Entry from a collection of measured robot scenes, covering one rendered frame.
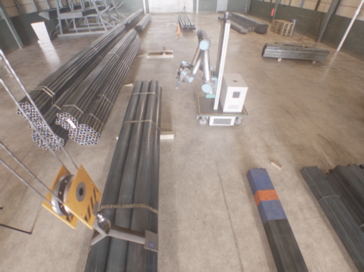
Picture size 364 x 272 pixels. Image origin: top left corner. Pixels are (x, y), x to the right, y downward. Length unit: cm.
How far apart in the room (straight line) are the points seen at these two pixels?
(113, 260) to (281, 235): 167
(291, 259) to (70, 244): 238
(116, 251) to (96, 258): 16
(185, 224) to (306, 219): 152
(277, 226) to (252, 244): 34
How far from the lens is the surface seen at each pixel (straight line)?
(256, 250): 229
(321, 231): 275
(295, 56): 814
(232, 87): 292
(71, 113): 279
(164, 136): 298
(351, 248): 275
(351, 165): 310
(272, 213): 232
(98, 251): 170
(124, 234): 151
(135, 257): 160
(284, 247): 224
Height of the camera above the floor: 210
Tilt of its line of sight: 43 degrees down
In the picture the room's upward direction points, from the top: straight up
